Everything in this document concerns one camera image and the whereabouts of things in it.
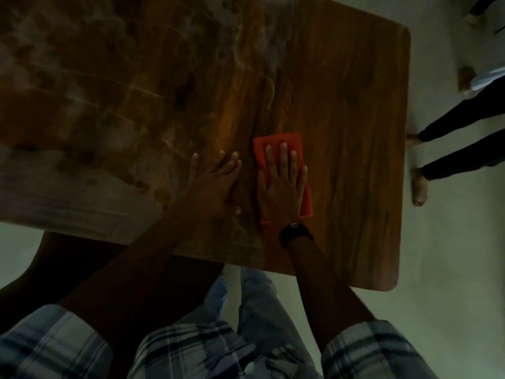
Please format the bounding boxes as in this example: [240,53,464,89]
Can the person's left hand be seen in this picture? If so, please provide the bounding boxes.
[178,150,243,225]

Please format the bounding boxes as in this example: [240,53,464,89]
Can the person's right hand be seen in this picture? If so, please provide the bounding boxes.
[257,142,309,230]

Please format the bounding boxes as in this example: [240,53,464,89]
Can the orange cleaning cloth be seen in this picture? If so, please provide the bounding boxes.
[252,132,315,228]

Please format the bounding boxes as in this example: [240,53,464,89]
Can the person's left forearm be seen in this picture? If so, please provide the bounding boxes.
[59,199,215,336]

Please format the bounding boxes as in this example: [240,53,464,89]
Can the person's right forearm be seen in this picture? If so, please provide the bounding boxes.
[285,237,376,352]

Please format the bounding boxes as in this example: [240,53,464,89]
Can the black wristwatch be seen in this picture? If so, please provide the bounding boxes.
[279,223,315,250]

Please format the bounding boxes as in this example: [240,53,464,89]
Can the light blue jeans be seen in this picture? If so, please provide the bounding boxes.
[174,267,317,365]

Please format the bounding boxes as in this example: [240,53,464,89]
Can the plaid shirt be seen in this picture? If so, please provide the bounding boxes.
[0,304,435,379]

